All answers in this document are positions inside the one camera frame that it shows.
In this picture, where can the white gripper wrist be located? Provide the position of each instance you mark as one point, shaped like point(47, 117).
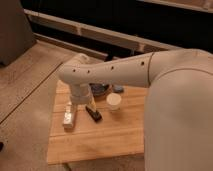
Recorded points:
point(80, 94)

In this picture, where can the dark ceramic bowl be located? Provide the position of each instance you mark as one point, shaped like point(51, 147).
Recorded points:
point(99, 89)

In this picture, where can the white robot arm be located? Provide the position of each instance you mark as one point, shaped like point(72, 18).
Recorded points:
point(178, 115)

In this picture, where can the black rectangular block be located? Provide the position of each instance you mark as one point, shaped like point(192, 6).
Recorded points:
point(96, 116)

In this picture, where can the white plastic cup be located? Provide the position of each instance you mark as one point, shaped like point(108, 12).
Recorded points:
point(113, 101)

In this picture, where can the blue grey sponge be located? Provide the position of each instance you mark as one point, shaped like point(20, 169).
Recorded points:
point(118, 89)

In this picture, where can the wooden table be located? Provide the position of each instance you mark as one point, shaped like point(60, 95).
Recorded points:
point(118, 133)

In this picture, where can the grey cabinet corner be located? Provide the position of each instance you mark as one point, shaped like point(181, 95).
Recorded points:
point(16, 35)

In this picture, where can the white shelf rail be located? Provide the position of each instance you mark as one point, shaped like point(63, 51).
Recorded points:
point(99, 34)

